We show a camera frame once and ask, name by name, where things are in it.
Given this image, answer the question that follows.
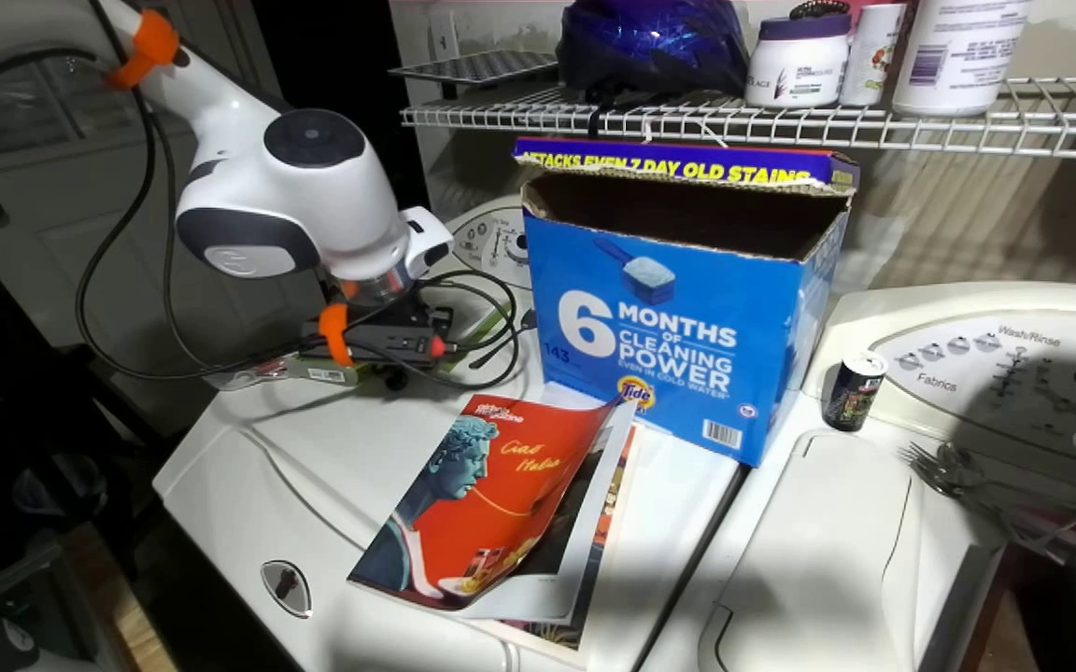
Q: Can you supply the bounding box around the blue orange detergent box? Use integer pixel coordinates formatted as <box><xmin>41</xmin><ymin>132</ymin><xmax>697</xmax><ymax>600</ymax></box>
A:
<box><xmin>507</xmin><ymin>132</ymin><xmax>863</xmax><ymax>470</ymax></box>

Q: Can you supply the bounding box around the wooden plank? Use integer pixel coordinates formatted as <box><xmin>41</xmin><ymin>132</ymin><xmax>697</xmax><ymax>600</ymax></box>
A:
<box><xmin>55</xmin><ymin>520</ymin><xmax>181</xmax><ymax>672</ymax></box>

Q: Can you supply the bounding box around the grey door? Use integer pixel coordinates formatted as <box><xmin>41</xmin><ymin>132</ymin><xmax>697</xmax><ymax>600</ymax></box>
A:
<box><xmin>0</xmin><ymin>0</ymin><xmax>330</xmax><ymax>425</ymax></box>

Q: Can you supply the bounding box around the small black can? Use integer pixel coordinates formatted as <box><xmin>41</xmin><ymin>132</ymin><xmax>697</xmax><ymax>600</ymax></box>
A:
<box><xmin>817</xmin><ymin>348</ymin><xmax>893</xmax><ymax>438</ymax></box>

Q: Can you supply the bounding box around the shiny blue helmet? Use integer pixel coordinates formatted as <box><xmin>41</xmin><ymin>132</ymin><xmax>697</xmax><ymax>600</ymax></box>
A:
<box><xmin>555</xmin><ymin>0</ymin><xmax>755</xmax><ymax>103</ymax></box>

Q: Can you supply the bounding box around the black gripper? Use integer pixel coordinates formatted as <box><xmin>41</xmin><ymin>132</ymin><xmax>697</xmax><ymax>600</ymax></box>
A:
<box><xmin>364</xmin><ymin>348</ymin><xmax>436</xmax><ymax>394</ymax></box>

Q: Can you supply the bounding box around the white washing machine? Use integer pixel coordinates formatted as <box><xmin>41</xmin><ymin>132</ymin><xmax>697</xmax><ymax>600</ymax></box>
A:
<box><xmin>148</xmin><ymin>190</ymin><xmax>755</xmax><ymax>672</ymax></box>

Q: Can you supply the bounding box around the grey grid panel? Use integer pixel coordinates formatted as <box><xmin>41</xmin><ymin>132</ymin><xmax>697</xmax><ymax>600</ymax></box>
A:
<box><xmin>389</xmin><ymin>45</ymin><xmax>565</xmax><ymax>94</ymax></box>

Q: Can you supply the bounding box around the white wall outlet plate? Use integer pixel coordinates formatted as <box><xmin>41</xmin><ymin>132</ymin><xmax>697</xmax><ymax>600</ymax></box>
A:
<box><xmin>422</xmin><ymin>8</ymin><xmax>464</xmax><ymax>66</ymax></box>

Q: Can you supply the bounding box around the orange cable strap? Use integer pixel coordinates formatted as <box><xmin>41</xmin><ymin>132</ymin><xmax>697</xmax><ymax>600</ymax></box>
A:
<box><xmin>105</xmin><ymin>8</ymin><xmax>184</xmax><ymax>91</ymax></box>

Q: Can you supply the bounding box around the white wire shelf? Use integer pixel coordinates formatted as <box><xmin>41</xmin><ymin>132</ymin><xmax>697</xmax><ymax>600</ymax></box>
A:
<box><xmin>394</xmin><ymin>72</ymin><xmax>1076</xmax><ymax>164</ymax></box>

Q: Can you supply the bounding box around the large white bottle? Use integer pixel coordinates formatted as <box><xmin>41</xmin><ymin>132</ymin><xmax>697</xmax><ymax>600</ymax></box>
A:
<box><xmin>890</xmin><ymin>0</ymin><xmax>1035</xmax><ymax>123</ymax></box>

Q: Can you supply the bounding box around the white dryer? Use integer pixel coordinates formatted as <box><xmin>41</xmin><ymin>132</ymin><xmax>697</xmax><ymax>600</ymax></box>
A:
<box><xmin>636</xmin><ymin>275</ymin><xmax>1076</xmax><ymax>672</ymax></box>

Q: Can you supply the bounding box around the white jar dark lid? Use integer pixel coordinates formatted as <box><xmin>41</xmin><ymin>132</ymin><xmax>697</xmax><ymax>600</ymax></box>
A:
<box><xmin>745</xmin><ymin>10</ymin><xmax>857</xmax><ymax>113</ymax></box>

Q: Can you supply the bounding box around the slim white bottle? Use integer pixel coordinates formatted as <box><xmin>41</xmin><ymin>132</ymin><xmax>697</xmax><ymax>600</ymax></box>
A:
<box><xmin>837</xmin><ymin>0</ymin><xmax>910</xmax><ymax>107</ymax></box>

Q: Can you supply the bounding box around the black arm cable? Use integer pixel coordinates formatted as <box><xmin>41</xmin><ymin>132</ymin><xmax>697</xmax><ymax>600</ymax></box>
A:
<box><xmin>68</xmin><ymin>47</ymin><xmax>530</xmax><ymax>394</ymax></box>

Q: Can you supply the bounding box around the orange blue magazine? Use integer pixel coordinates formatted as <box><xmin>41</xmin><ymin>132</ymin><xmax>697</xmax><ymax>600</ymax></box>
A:
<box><xmin>347</xmin><ymin>393</ymin><xmax>644</xmax><ymax>651</ymax></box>

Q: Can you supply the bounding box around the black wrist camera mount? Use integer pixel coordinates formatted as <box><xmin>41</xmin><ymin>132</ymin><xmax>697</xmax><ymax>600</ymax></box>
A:
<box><xmin>311</xmin><ymin>297</ymin><xmax>460</xmax><ymax>373</ymax></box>

